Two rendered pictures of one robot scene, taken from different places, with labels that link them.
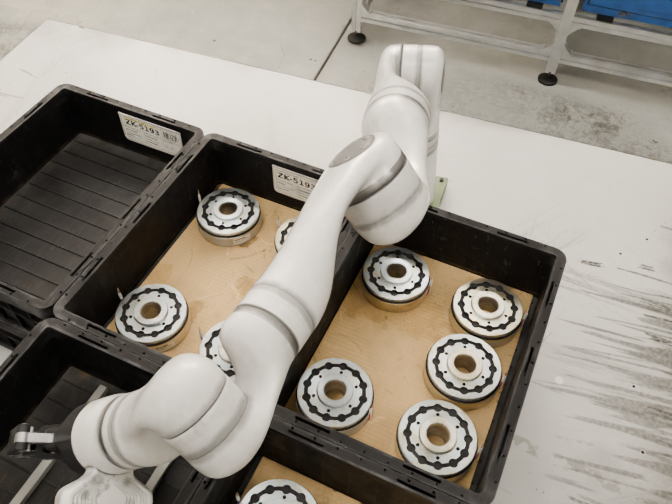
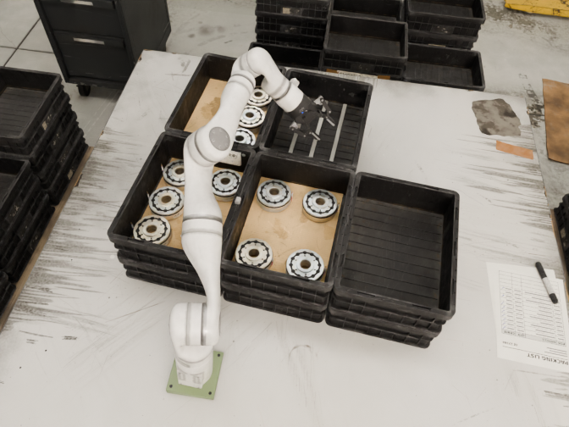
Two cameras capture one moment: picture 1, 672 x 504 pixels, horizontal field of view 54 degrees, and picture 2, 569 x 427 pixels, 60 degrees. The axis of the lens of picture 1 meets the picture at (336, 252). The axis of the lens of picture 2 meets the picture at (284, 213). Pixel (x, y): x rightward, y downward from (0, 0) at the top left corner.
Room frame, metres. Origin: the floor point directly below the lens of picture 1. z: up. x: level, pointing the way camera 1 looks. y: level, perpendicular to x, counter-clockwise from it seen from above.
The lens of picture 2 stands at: (1.35, -0.04, 2.01)
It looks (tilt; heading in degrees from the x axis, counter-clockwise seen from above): 54 degrees down; 167
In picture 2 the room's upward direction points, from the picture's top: 4 degrees clockwise
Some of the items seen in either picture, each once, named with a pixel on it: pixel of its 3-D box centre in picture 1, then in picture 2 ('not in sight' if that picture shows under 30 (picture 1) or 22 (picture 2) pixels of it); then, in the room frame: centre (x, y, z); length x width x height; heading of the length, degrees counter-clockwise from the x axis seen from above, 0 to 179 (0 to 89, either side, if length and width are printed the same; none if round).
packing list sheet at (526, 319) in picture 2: not in sight; (531, 313); (0.89, 0.83, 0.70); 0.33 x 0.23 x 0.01; 162
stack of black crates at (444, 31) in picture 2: not in sight; (433, 36); (-0.90, 1.28, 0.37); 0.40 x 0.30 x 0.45; 72
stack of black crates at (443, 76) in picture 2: not in sight; (433, 91); (-0.52, 1.16, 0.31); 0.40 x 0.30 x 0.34; 72
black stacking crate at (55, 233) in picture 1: (67, 207); (395, 249); (0.71, 0.43, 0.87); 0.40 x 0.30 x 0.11; 157
